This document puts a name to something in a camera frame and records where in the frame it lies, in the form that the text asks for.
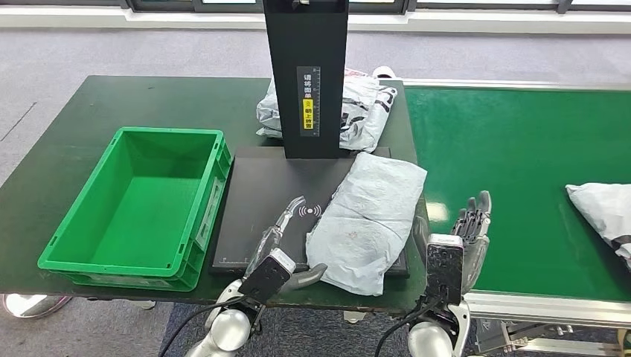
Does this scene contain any grey mailer parcel red mark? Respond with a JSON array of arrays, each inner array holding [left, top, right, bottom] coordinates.
[[305, 151, 429, 298]]

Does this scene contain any crumpled grey-white mailer parcel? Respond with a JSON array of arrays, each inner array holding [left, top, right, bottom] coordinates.
[[255, 78, 284, 139]]

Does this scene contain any chrome round table base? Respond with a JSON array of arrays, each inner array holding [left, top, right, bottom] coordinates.
[[2, 294, 74, 319]]

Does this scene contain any white window sill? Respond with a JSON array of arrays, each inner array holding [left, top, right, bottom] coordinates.
[[0, 4, 631, 36]]

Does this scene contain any green plastic crate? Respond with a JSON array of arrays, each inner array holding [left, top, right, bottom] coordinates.
[[37, 126, 233, 292]]

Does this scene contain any black yellow ruler label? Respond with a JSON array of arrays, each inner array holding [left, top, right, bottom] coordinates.
[[296, 66, 321, 138]]

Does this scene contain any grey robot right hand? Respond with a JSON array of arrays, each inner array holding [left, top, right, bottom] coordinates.
[[413, 190, 493, 295]]

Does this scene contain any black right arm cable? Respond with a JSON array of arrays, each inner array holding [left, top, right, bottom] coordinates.
[[374, 295, 441, 357]]

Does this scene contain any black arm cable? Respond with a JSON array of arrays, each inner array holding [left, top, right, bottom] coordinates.
[[158, 295, 250, 357], [374, 295, 441, 357]]

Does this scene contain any white mailer black red print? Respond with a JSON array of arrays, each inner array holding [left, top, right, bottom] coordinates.
[[565, 183, 631, 271]]

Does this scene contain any green conveyor belt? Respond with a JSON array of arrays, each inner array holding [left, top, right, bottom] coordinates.
[[404, 87, 631, 303]]

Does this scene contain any dark green table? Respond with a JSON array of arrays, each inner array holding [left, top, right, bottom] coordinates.
[[0, 75, 445, 315]]

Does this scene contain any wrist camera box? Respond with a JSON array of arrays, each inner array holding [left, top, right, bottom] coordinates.
[[237, 248, 297, 304], [426, 234, 466, 304]]

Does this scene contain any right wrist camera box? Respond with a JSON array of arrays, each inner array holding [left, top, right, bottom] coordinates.
[[426, 234, 466, 304]]

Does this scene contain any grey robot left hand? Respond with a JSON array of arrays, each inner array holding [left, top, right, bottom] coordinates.
[[243, 195, 330, 293]]

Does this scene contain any black inbound scanner machine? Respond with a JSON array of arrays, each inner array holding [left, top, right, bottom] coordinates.
[[210, 0, 410, 278]]

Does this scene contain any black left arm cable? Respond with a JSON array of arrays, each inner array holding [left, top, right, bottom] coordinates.
[[158, 295, 250, 357]]

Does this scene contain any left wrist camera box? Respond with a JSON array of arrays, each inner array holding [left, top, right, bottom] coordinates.
[[237, 248, 297, 304]]

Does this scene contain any white mailer parcel black print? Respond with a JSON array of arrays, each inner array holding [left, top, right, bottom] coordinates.
[[339, 68, 398, 154]]

